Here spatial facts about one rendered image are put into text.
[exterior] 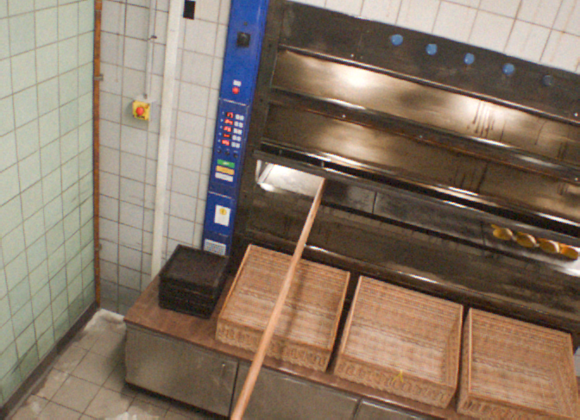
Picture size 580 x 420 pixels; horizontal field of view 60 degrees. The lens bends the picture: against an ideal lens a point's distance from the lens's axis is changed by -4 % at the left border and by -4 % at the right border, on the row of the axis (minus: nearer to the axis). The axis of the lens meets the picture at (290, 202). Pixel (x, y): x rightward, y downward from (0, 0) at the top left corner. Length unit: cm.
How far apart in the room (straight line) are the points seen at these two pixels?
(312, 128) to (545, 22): 108
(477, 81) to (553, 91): 32
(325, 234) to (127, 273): 128
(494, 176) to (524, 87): 42
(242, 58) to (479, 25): 102
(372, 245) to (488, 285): 62
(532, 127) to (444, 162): 41
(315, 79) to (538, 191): 114
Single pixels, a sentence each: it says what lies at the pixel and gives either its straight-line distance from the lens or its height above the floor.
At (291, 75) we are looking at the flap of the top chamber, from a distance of 240.
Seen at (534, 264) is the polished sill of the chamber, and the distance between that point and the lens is 277.
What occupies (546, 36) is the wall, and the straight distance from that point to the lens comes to 236.
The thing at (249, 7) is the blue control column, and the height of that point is 204.
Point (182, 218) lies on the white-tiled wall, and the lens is 290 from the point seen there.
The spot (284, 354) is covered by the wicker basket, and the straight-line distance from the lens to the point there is 255.
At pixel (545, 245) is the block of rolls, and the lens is 291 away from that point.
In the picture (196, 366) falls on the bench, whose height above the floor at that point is 41.
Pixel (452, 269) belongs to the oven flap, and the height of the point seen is 102.
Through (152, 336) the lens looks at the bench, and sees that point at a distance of 270.
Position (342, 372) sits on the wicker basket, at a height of 61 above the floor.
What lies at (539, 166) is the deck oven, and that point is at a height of 167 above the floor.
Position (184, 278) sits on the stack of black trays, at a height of 78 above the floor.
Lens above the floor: 244
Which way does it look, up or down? 30 degrees down
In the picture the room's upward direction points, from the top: 12 degrees clockwise
